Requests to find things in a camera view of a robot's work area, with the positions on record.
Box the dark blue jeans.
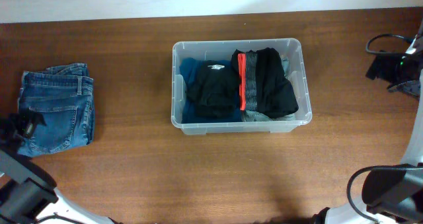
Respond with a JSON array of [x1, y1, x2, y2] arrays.
[[17, 63, 95, 157]]

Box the black shorts red grey waistband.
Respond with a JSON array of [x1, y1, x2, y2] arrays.
[[230, 47, 299, 119]]

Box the light blue jeans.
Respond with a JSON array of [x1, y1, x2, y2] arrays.
[[241, 55, 296, 122]]

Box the teal blue shirt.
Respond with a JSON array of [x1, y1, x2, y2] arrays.
[[180, 57, 242, 124]]

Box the black garment white logo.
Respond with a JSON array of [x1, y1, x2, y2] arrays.
[[186, 60, 239, 120]]

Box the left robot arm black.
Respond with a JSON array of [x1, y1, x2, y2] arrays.
[[1, 110, 118, 224]]

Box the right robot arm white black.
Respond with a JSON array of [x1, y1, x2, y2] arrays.
[[310, 30, 422, 224]]

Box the clear plastic storage bin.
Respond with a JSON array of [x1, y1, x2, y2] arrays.
[[171, 38, 313, 135]]

